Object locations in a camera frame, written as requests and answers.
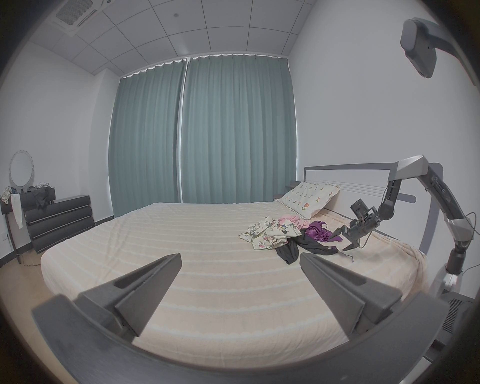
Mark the blue-green curtain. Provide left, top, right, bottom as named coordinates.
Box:
left=180, top=54, right=299, bottom=205
left=108, top=60, right=187, bottom=218

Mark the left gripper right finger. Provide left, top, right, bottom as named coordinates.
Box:
left=299, top=252, right=404, bottom=342

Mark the white printed pillow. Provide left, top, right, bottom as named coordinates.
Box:
left=279, top=181, right=341, bottom=220

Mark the pink garment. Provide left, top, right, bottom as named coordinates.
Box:
left=278, top=214, right=311, bottom=230

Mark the grey bedside table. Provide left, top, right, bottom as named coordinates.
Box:
left=274, top=181, right=302, bottom=201

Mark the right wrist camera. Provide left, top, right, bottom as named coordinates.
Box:
left=350, top=199, right=377, bottom=223

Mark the black T-shirt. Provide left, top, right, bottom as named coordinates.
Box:
left=276, top=236, right=340, bottom=266

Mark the dark grey garment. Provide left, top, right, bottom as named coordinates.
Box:
left=27, top=185, right=53, bottom=209

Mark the round white mirror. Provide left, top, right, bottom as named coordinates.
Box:
left=9, top=151, right=36, bottom=189

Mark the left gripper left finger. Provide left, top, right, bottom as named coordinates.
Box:
left=77, top=253, right=183, bottom=343

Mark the white printed pyjama garment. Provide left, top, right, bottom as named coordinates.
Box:
left=239, top=215, right=303, bottom=251

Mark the bed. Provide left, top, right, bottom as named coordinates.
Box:
left=39, top=154, right=428, bottom=370

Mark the dark grey chest of drawers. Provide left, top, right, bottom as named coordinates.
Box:
left=23, top=195, right=96, bottom=253

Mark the purple garment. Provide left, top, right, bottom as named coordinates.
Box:
left=304, top=220, right=343, bottom=244

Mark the ceiling air conditioner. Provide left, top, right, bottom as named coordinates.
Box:
left=55, top=0, right=118, bottom=29

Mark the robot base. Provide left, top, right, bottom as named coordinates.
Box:
left=425, top=262, right=480, bottom=361

